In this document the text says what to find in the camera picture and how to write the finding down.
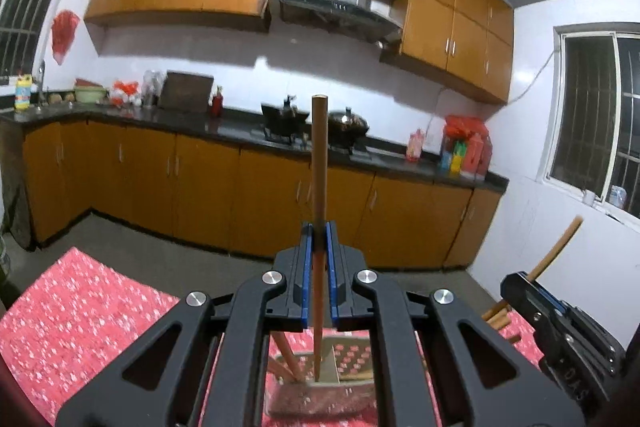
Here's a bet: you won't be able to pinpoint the wooden cutting board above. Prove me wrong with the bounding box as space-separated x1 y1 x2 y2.
159 71 215 112

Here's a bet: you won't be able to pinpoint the dark pot with lid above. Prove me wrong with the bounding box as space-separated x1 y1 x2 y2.
327 107 371 140

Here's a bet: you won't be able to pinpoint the orange lower kitchen cabinets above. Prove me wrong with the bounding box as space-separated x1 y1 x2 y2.
22 117 503 270

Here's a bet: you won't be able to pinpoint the red floral tablecloth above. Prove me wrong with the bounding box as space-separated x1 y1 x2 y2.
0 247 546 427

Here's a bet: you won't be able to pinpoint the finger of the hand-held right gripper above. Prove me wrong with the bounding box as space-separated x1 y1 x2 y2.
520 272 576 315
501 273 566 358

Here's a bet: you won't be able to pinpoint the gas stove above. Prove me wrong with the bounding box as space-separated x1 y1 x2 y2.
250 131 372 155

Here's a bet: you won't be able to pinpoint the white perforated utensil holder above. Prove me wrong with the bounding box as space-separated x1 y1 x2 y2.
264 339 377 419

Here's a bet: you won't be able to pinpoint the clear glass jars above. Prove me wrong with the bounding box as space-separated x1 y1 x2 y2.
141 69 166 108

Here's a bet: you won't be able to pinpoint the yellow detergent bottle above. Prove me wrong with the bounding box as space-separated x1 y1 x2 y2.
15 76 33 112

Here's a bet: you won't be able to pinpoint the red bag with bottles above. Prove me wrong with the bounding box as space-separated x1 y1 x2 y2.
440 115 493 178

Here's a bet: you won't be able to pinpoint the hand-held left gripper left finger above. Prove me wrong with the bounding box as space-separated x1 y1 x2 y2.
55 221 314 427

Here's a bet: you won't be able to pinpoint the white wall cable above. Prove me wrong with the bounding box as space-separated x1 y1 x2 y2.
509 51 557 104

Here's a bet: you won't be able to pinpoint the hanging red plastic bag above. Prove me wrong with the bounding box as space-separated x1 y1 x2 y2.
51 9 81 65

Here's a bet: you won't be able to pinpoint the pink bottle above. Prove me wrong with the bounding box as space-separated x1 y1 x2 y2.
406 129 426 162

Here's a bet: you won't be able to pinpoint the green basin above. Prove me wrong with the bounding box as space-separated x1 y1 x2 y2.
74 79 108 104

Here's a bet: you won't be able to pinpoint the black wok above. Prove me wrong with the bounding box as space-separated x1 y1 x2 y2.
260 94 311 142

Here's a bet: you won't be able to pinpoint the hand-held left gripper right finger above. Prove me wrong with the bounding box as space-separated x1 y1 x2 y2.
326 221 586 427

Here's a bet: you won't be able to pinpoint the red and white plastic bag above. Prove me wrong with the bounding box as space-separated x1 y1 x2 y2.
109 80 141 106

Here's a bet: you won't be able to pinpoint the black kitchen countertop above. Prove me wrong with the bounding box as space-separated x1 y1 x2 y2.
0 99 510 194

